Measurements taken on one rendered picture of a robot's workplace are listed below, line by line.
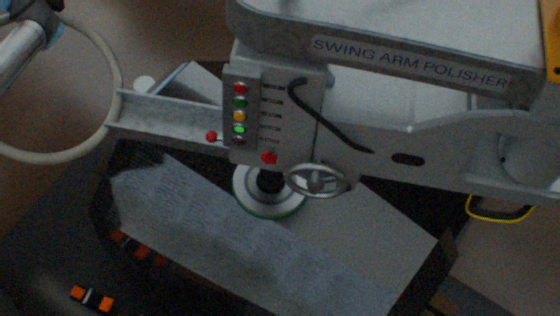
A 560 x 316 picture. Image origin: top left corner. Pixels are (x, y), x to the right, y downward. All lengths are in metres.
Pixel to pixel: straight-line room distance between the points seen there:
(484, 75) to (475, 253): 1.77
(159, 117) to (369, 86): 0.61
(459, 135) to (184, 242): 0.99
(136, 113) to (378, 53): 0.81
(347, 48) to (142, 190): 1.06
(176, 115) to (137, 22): 1.75
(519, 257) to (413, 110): 1.67
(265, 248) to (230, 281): 0.16
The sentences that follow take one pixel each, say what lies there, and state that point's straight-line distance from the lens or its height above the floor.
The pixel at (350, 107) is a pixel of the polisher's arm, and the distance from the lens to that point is 1.57.
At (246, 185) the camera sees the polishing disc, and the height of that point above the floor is 0.88.
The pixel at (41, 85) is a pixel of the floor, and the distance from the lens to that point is 3.46.
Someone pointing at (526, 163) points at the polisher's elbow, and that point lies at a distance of 1.68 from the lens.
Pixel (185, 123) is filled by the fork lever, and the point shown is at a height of 1.08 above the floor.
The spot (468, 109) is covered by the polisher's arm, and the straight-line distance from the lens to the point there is 1.51.
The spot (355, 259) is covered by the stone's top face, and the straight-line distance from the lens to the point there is 2.01.
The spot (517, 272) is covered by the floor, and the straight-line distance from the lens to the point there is 3.10.
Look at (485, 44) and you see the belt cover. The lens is 1.36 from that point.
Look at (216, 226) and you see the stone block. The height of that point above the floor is 0.74.
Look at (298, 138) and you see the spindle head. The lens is 1.61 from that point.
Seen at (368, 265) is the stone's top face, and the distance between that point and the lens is 2.01.
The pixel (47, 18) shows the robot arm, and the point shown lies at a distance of 1.74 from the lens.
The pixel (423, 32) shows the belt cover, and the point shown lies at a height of 1.69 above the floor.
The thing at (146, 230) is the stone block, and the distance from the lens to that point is 2.24.
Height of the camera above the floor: 2.65
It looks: 59 degrees down
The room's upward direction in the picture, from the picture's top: 6 degrees clockwise
